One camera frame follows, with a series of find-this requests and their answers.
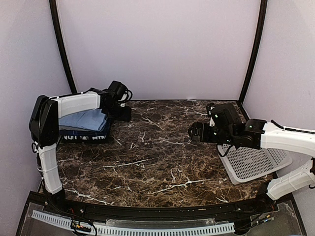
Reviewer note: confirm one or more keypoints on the black frame post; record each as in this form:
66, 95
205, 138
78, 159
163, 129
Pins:
254, 53
61, 46

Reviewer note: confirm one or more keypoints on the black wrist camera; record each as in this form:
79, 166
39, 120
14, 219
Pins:
222, 115
121, 93

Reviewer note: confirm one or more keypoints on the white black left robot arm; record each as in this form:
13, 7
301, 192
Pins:
44, 124

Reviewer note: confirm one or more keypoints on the white slotted cable duct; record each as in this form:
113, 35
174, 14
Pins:
112, 227

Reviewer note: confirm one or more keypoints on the black front rail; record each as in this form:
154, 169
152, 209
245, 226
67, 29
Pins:
240, 210

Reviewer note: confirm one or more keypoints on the light blue long sleeve shirt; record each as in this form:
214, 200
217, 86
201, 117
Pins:
91, 120

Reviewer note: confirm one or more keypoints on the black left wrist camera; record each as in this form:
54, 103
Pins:
121, 93

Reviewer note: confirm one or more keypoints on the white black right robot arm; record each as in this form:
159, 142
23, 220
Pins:
293, 140

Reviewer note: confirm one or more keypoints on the black left frame post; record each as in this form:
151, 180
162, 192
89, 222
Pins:
61, 46

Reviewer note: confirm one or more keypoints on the white plastic mesh basket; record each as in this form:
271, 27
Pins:
246, 164

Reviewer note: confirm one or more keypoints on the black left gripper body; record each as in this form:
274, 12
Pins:
117, 113

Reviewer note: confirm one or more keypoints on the black printed shirt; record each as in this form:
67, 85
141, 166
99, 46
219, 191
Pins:
86, 138

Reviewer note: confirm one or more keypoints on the navy plaid shirt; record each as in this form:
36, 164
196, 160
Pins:
104, 131

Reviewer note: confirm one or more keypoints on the black right frame post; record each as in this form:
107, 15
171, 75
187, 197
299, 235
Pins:
254, 53

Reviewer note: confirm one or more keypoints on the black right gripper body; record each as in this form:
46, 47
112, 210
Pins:
223, 136

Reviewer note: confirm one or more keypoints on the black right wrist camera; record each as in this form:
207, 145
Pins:
222, 115

